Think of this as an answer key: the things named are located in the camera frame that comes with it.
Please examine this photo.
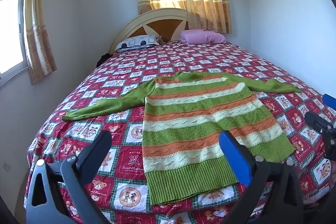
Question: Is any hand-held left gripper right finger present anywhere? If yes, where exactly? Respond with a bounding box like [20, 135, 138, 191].
[219, 131, 305, 224]

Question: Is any pink pillow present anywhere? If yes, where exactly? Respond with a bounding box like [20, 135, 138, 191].
[180, 29, 227, 44]

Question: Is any narrow yellow patterned curtain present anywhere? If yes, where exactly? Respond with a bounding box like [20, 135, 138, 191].
[24, 0, 57, 85]

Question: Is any red checked printed bedspread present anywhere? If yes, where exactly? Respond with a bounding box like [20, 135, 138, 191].
[24, 40, 336, 224]

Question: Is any dark cloth beside bed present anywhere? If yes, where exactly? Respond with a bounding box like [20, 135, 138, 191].
[96, 53, 113, 67]

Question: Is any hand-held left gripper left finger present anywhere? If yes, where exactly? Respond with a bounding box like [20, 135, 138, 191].
[26, 131, 113, 224]

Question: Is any green orange striped knit sweater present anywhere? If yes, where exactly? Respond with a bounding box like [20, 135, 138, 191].
[62, 71, 302, 206]

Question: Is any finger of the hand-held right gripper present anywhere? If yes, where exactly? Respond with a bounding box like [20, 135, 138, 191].
[304, 112, 334, 136]
[322, 94, 336, 111]

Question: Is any white framed window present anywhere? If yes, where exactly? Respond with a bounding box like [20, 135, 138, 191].
[0, 0, 28, 86]

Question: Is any white patterned pillow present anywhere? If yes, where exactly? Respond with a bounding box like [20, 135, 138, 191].
[115, 34, 160, 52]

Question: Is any cream and wood bed headboard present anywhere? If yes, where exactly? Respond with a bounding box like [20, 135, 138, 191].
[109, 8, 189, 54]

